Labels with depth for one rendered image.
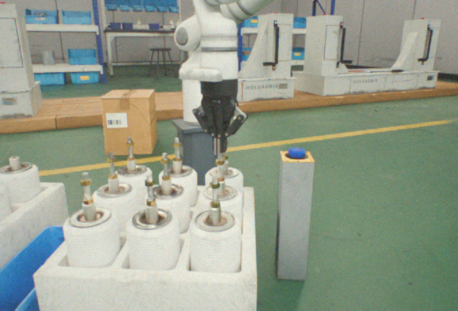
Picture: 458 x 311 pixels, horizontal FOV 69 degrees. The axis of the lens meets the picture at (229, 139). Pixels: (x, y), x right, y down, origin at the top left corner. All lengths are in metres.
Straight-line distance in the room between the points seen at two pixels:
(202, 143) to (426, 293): 0.74
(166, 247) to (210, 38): 0.39
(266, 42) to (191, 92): 2.03
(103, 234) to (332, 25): 2.95
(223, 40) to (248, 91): 2.22
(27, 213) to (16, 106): 1.71
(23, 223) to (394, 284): 0.90
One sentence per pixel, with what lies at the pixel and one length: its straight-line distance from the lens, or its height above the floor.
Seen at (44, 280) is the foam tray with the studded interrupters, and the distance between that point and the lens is 0.71.
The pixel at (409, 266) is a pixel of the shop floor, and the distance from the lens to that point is 1.05.
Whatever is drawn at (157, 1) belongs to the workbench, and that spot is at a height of 1.28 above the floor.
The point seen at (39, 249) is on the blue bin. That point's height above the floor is 0.09.
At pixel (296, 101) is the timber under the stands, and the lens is 3.00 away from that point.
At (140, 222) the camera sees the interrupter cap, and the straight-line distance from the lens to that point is 0.64.
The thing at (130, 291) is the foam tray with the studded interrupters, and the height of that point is 0.15.
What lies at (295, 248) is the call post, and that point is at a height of 0.09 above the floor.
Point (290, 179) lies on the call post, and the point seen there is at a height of 0.27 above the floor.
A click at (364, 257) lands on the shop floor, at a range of 1.04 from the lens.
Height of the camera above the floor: 0.57
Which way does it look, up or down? 16 degrees down
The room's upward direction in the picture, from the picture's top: straight up
